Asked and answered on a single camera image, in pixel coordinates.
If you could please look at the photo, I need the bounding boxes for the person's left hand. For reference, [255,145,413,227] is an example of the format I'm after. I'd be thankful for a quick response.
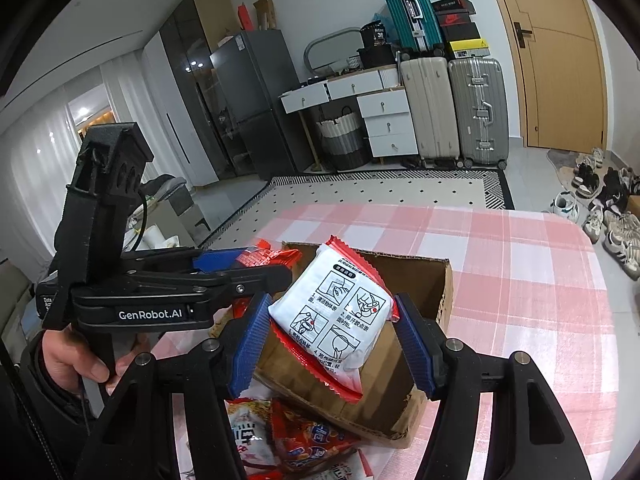
[41,326,151,394]

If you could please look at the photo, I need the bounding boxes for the white red Korean noodle bag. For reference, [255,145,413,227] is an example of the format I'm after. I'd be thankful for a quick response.
[227,398,279,474]

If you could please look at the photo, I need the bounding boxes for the white red instruction snack pack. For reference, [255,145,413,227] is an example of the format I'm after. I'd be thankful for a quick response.
[269,236,399,403]

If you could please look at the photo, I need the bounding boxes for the pile of shoes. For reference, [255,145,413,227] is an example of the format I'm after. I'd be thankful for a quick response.
[549,148,639,281]

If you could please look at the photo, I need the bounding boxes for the patterned floor rug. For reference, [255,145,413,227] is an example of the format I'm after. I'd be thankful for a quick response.
[200,168,514,249]

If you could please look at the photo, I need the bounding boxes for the stacked shoe boxes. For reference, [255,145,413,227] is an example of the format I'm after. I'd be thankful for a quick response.
[432,0,490,60]

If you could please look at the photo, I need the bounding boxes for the silver grey suitcase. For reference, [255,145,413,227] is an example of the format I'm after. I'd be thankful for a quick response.
[448,58,509,170]

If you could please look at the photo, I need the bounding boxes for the white fries snack bag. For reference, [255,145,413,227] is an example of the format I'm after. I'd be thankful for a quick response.
[307,450,374,480]

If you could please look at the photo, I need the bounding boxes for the red orange chips bag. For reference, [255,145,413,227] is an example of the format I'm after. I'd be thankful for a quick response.
[270,398,360,472]

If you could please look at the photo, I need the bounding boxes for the white drawer desk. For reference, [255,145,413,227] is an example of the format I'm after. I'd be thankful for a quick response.
[280,65,419,162]

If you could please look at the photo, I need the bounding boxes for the black glass cabinet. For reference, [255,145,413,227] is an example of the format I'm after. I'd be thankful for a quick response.
[160,0,238,180]

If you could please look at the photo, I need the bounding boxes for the red wafer snack pack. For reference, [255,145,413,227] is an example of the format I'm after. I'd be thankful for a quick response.
[235,240,303,269]

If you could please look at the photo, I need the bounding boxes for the wooden door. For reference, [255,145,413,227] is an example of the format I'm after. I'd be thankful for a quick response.
[497,0,608,153]

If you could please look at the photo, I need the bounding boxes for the pink checkered tablecloth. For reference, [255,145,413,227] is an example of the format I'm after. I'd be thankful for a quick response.
[216,204,618,479]

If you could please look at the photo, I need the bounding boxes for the teal suitcase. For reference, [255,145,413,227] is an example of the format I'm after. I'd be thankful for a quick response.
[385,0,445,58]

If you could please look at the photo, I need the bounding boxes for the woven laundry basket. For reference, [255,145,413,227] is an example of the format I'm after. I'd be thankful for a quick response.
[316,105,370,171]

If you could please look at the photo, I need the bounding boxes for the oval mirror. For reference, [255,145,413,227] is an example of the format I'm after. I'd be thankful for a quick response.
[304,27,363,77]

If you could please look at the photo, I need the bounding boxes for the dark grey refrigerator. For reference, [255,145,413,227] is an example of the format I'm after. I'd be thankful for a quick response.
[210,29,314,180]

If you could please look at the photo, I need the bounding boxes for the beige suitcase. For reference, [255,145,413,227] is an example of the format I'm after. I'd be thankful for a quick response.
[399,58,460,162]

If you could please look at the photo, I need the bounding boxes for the brown SF cardboard box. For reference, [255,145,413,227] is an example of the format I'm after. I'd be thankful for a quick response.
[254,249,454,448]

